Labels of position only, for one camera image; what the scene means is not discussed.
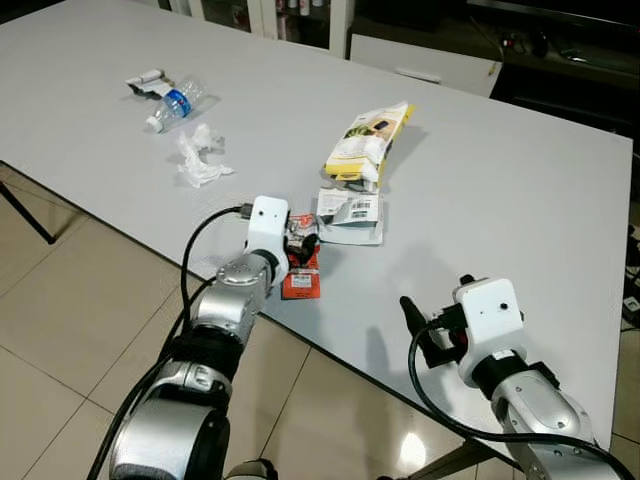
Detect red snack packet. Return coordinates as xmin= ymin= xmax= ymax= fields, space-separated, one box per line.
xmin=282 ymin=210 xmax=324 ymax=301

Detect white barcode paper packet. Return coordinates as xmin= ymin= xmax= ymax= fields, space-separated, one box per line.
xmin=315 ymin=186 xmax=386 ymax=247

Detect grey table leg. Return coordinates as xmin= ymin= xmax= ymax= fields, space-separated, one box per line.
xmin=415 ymin=438 xmax=516 ymax=480

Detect yellow white snack bag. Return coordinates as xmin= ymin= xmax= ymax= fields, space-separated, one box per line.
xmin=324 ymin=101 xmax=415 ymax=187

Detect crumpled white tissue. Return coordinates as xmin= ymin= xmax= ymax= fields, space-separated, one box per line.
xmin=176 ymin=124 xmax=236 ymax=189

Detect clear plastic bottle blue label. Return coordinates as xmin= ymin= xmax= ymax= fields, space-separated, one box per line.
xmin=145 ymin=78 xmax=207 ymax=134

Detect robot left leg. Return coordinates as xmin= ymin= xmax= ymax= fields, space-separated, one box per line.
xmin=224 ymin=458 xmax=281 ymax=480

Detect white drawer cabinet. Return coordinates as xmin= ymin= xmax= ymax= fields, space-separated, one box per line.
xmin=348 ymin=33 xmax=502 ymax=99

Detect white crumpled wrapper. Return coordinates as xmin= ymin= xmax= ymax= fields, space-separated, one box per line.
xmin=126 ymin=69 xmax=173 ymax=99

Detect white glass door cabinet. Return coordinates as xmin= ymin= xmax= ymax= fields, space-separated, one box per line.
xmin=160 ymin=0 xmax=356 ymax=58

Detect black media stand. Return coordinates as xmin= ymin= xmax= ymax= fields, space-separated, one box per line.
xmin=355 ymin=0 xmax=640 ymax=136

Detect black table leg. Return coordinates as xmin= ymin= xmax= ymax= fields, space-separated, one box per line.
xmin=0 ymin=180 xmax=57 ymax=246

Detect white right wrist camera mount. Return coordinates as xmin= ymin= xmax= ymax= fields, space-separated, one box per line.
xmin=453 ymin=278 xmax=527 ymax=389

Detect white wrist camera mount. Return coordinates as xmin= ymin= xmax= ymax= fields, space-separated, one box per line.
xmin=245 ymin=196 xmax=292 ymax=283
xmin=453 ymin=278 xmax=527 ymax=389

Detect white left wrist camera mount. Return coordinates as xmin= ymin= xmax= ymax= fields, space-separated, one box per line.
xmin=245 ymin=196 xmax=292 ymax=283

